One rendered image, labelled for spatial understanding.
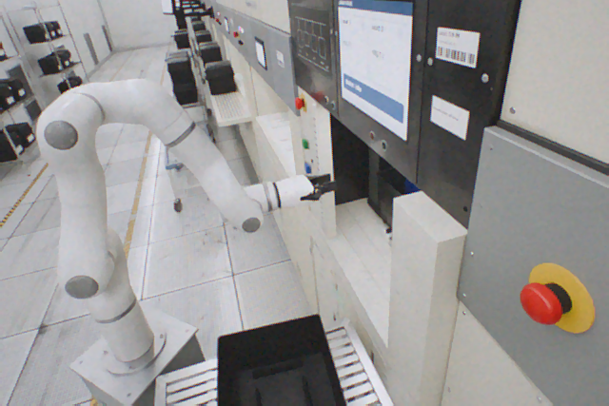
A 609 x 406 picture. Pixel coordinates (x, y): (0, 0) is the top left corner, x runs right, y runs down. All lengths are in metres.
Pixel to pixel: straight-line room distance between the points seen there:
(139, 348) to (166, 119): 0.72
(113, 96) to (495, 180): 0.74
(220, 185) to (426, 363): 0.57
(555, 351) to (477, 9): 0.38
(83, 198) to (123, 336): 0.45
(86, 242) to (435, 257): 0.79
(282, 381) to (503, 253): 0.78
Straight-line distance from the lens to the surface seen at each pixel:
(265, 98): 2.67
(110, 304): 1.15
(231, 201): 0.89
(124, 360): 1.31
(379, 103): 0.69
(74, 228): 1.00
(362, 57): 0.74
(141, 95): 0.86
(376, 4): 0.67
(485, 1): 0.46
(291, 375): 1.13
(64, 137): 0.84
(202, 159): 0.90
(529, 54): 0.44
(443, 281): 0.58
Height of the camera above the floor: 1.73
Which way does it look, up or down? 29 degrees down
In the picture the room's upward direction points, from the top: 6 degrees counter-clockwise
